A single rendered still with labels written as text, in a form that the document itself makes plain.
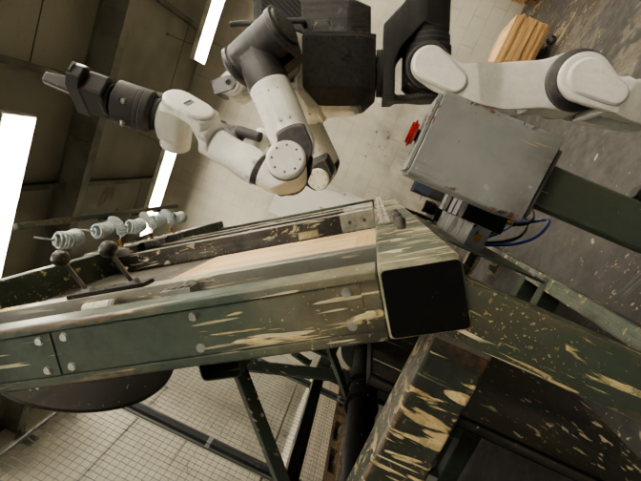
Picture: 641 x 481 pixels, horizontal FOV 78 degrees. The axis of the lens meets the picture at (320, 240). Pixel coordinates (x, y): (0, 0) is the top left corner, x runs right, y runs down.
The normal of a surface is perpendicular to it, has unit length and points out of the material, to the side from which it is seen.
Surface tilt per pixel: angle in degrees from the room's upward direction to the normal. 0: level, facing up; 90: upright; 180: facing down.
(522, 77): 90
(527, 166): 90
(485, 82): 111
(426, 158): 90
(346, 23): 90
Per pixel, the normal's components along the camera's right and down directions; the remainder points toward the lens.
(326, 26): -0.13, 0.15
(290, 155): 0.01, -0.17
